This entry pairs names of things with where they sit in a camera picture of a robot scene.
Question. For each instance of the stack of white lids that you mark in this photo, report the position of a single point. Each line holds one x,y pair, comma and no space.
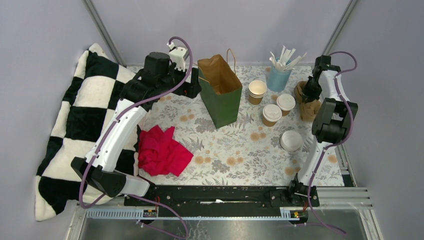
291,140

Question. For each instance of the brown cardboard cup carrier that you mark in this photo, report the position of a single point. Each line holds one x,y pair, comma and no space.
308,111

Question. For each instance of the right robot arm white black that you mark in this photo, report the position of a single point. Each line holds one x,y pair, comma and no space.
322,102

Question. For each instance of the floral table mat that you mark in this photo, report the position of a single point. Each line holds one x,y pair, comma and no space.
244,153

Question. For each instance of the brown paper cup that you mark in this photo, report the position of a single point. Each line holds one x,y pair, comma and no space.
267,122
285,112

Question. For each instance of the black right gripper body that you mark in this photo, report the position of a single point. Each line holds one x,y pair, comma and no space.
312,90

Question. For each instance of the black white checkered pillow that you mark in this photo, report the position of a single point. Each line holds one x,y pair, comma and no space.
86,108

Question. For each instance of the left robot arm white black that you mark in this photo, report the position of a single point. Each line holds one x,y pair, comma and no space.
162,74

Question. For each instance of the stack of paper cups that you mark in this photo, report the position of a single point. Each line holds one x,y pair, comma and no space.
257,90

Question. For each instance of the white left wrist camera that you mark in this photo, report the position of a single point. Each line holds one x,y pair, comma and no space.
178,55

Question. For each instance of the green paper bag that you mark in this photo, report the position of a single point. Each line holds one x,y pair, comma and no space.
221,89

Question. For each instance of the white wrapped straws bundle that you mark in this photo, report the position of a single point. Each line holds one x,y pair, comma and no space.
283,63

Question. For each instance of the red cloth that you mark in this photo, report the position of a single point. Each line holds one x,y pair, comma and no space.
160,154

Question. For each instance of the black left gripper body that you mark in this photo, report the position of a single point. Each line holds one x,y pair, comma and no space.
175,77

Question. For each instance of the blue cup holder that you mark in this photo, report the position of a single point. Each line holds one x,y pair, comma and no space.
277,80

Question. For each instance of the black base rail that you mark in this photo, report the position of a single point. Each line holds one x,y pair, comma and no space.
226,201

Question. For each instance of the white plastic cup lid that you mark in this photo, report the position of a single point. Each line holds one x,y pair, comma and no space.
286,102

